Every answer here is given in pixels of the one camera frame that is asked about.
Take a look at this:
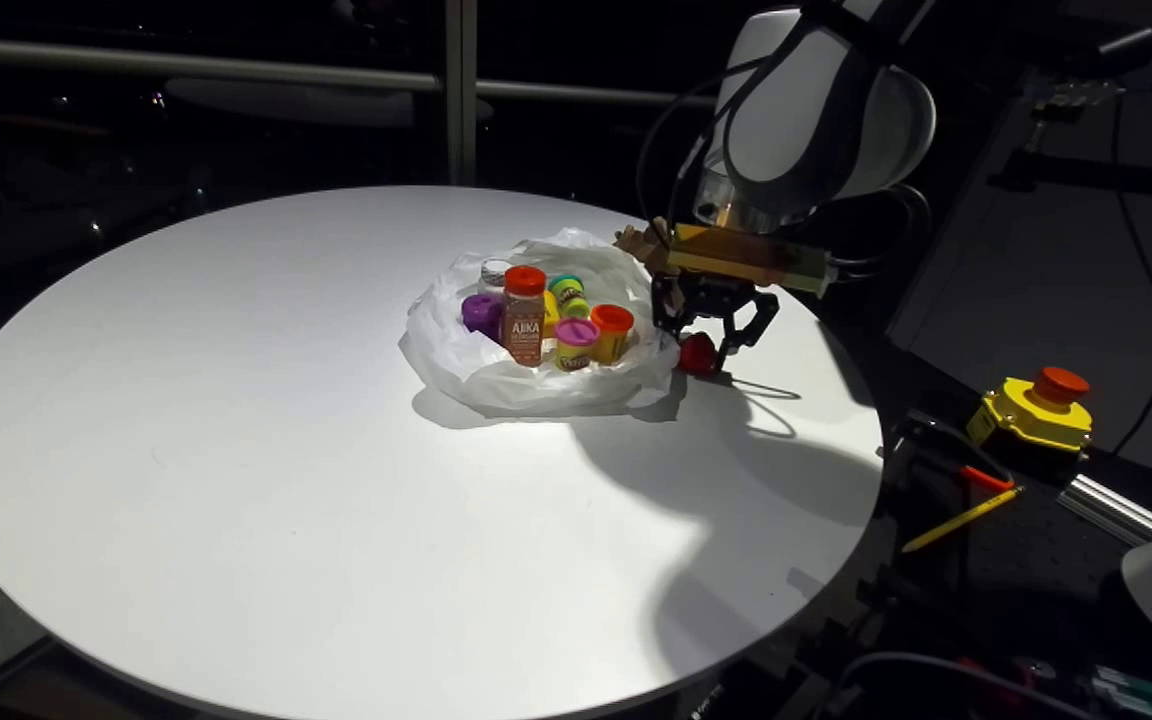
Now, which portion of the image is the brown plush dog toy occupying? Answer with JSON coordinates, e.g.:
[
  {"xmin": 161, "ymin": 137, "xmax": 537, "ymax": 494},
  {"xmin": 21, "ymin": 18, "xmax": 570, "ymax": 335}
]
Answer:
[{"xmin": 615, "ymin": 219, "xmax": 673, "ymax": 267}]

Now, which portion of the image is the white plastic bag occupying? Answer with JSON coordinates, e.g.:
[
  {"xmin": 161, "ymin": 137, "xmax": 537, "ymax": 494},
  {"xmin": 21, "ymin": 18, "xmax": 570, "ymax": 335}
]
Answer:
[{"xmin": 399, "ymin": 227, "xmax": 676, "ymax": 416}]

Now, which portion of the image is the yellow play-doh tub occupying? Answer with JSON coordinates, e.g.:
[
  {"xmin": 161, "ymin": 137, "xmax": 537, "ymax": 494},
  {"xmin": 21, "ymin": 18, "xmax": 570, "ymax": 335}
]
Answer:
[{"xmin": 546, "ymin": 291, "xmax": 560, "ymax": 334}]

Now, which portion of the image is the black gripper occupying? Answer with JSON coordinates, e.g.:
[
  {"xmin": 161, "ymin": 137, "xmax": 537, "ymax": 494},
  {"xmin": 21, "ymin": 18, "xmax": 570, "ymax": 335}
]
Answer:
[{"xmin": 652, "ymin": 271, "xmax": 782, "ymax": 370}]

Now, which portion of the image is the yellow pencil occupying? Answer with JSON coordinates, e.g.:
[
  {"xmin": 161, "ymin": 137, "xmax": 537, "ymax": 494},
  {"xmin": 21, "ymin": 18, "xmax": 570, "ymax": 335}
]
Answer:
[{"xmin": 900, "ymin": 488, "xmax": 1024, "ymax": 556}]

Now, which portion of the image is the small red lid tub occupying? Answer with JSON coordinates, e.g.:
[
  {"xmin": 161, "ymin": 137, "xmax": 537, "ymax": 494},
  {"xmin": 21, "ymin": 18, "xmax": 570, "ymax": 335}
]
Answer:
[{"xmin": 676, "ymin": 335, "xmax": 719, "ymax": 379}]

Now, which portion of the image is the teal lid play-doh tub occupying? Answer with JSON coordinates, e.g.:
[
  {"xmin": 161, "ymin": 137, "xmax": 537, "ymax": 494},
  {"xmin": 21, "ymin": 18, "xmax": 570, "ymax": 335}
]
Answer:
[{"xmin": 549, "ymin": 271, "xmax": 589, "ymax": 318}]

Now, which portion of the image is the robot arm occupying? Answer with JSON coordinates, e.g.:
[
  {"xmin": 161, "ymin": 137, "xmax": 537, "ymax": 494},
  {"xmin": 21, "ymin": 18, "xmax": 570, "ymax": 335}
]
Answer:
[{"xmin": 650, "ymin": 0, "xmax": 942, "ymax": 375}]

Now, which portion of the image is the purple play-doh tub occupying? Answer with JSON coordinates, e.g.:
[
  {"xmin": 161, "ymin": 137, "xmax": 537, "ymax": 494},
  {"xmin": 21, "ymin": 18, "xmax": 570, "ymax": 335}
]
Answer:
[{"xmin": 462, "ymin": 291, "xmax": 503, "ymax": 334}]

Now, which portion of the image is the orange lid play-doh tub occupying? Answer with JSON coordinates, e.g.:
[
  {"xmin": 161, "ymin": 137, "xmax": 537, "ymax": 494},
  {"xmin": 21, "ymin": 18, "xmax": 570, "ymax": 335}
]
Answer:
[{"xmin": 591, "ymin": 303, "xmax": 636, "ymax": 363}]

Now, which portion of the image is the yellow emergency stop button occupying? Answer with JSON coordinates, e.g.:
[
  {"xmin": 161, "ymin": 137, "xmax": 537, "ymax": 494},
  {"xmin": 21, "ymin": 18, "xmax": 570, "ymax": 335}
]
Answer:
[{"xmin": 968, "ymin": 363, "xmax": 1096, "ymax": 454}]

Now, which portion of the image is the metal railing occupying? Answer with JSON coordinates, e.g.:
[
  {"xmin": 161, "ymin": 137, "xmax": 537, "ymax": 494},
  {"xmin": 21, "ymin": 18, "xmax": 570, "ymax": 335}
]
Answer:
[{"xmin": 0, "ymin": 0, "xmax": 734, "ymax": 177}]

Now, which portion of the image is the spice jar with red lid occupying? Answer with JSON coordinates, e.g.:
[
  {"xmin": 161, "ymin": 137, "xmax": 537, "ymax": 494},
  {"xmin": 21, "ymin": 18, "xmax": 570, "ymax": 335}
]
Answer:
[{"xmin": 500, "ymin": 263, "xmax": 549, "ymax": 370}]

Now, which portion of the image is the pink lid play-doh tub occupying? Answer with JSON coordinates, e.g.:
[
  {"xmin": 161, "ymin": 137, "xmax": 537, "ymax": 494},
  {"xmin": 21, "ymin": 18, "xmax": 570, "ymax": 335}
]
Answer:
[{"xmin": 551, "ymin": 322, "xmax": 600, "ymax": 370}]

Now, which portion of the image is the yellow wrist camera box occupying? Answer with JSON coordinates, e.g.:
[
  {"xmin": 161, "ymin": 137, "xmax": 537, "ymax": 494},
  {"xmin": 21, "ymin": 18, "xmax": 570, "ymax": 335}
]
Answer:
[{"xmin": 670, "ymin": 226, "xmax": 832, "ymax": 297}]

